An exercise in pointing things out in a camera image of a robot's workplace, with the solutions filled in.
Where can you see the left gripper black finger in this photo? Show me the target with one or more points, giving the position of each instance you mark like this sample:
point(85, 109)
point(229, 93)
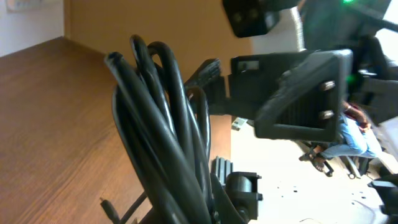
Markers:
point(227, 214)

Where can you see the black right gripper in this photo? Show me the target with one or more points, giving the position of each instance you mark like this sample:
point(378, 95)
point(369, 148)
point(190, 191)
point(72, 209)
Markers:
point(305, 104)

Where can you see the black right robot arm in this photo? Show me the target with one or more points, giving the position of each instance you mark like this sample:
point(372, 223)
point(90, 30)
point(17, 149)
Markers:
point(369, 83)

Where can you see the seated person in jeans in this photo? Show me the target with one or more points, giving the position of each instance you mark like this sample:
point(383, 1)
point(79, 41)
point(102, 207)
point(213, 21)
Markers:
point(357, 139)

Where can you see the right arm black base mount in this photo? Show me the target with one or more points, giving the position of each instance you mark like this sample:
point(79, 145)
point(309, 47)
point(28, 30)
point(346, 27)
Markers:
point(241, 188)

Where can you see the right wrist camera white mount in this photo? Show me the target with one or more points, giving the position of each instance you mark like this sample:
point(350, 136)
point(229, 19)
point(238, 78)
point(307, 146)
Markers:
point(273, 26)

